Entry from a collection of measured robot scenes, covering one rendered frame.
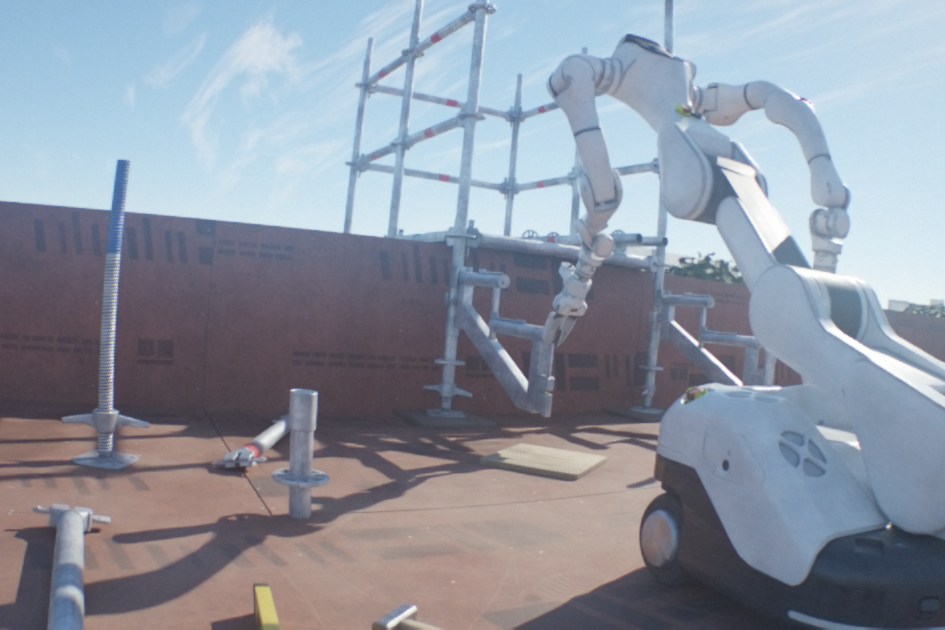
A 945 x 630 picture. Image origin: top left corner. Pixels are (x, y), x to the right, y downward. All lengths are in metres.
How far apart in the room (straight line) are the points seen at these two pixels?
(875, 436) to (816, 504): 0.14
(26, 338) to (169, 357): 0.55
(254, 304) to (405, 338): 0.64
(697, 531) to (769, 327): 0.37
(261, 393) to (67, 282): 0.85
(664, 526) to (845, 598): 0.41
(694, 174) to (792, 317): 0.43
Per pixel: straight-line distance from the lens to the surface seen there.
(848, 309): 1.28
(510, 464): 2.07
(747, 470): 1.05
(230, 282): 2.64
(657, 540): 1.26
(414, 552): 1.35
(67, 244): 2.62
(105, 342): 1.81
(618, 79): 1.82
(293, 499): 1.48
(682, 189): 1.51
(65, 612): 0.96
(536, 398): 2.25
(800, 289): 1.21
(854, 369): 1.10
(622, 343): 3.45
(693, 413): 1.15
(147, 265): 2.61
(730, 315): 4.02
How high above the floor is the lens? 0.48
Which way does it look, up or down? 1 degrees down
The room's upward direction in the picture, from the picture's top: 5 degrees clockwise
